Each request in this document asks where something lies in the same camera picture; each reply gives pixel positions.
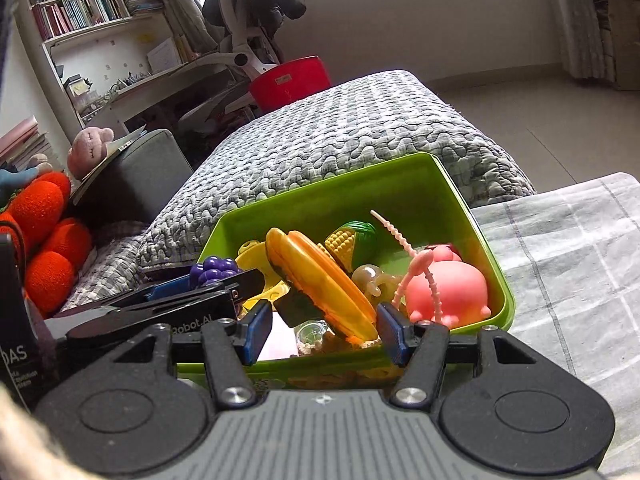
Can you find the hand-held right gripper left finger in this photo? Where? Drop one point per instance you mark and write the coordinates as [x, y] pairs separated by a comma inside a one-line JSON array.
[[257, 332]]

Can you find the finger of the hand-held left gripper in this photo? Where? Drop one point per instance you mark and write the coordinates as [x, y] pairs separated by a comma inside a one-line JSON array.
[[150, 317], [175, 289]]

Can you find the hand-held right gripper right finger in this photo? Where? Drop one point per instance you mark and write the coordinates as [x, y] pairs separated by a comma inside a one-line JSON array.
[[392, 335]]

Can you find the purple toy grapes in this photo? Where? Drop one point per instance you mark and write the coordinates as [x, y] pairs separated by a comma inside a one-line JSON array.
[[215, 267]]

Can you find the amber toy octopus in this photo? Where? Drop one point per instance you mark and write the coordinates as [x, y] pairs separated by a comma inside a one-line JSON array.
[[372, 282]]

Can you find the pink toy pig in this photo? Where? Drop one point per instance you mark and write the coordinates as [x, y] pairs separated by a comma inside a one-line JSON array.
[[450, 290]]

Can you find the yellow toy funnel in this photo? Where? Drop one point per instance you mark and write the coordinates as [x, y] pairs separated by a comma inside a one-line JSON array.
[[252, 257]]

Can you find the orange toy disc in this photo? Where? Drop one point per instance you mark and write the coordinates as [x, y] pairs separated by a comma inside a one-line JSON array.
[[320, 285]]

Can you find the toy corn cob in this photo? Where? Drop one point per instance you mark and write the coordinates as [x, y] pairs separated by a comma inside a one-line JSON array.
[[350, 245]]

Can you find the green plastic box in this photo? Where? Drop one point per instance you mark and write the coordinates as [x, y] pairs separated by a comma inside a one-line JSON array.
[[400, 190]]

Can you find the person's left forearm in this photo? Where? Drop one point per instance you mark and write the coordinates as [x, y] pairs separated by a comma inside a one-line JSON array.
[[30, 440]]

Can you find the grey quilted sofa cover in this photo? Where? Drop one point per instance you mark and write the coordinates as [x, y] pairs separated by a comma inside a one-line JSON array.
[[110, 260]]

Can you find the orange plush cushion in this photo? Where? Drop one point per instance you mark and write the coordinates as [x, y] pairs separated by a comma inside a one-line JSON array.
[[45, 230]]

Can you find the pink plush toy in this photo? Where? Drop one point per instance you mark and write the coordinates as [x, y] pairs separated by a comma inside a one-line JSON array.
[[87, 152]]

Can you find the blue plush toy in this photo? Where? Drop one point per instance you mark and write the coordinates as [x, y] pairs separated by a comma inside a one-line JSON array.
[[15, 180]]

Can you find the grey checked bed sheet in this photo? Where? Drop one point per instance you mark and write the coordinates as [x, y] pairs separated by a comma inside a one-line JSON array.
[[560, 260]]

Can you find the stack of books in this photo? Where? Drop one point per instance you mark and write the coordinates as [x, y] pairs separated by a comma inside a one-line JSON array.
[[22, 142]]

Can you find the grey quilted cushion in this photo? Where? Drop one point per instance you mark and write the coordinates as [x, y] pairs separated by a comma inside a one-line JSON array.
[[350, 130]]

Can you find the red plastic stool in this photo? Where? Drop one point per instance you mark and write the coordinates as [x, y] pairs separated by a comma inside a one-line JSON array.
[[290, 85]]

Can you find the white office chair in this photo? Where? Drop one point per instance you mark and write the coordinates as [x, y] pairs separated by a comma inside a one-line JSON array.
[[240, 60]]

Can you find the white bookshelf desk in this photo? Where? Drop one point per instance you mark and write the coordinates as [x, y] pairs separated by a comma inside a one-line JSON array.
[[110, 55]]

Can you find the row of books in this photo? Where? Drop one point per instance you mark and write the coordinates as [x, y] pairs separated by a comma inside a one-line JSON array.
[[75, 5]]

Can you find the grey curtain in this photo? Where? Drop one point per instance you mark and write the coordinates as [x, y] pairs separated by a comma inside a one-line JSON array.
[[585, 20]]

